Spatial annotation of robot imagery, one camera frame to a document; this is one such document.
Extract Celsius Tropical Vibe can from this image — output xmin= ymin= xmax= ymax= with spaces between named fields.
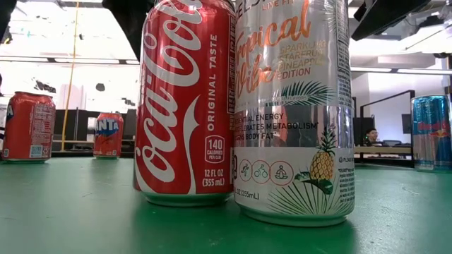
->
xmin=232 ymin=0 xmax=356 ymax=227

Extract red Coca-Cola can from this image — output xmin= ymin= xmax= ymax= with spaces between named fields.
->
xmin=133 ymin=0 xmax=237 ymax=207

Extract orange Fanta can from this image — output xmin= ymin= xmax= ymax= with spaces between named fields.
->
xmin=1 ymin=91 xmax=57 ymax=164
xmin=93 ymin=111 xmax=124 ymax=159

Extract black monitor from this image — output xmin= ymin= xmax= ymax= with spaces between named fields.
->
xmin=352 ymin=117 xmax=376 ymax=147

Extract person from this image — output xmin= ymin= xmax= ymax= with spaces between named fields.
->
xmin=364 ymin=128 xmax=381 ymax=146

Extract blue silver Red Bull can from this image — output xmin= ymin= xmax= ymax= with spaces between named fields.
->
xmin=410 ymin=94 xmax=452 ymax=173

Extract black cabinet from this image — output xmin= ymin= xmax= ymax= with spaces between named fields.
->
xmin=52 ymin=109 xmax=102 ymax=153

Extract green table mat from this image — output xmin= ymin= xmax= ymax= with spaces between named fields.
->
xmin=0 ymin=157 xmax=452 ymax=254

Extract yellow hanging cord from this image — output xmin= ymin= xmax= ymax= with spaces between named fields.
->
xmin=60 ymin=1 xmax=80 ymax=152

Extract black table frame rails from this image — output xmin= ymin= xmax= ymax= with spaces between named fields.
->
xmin=0 ymin=150 xmax=416 ymax=167

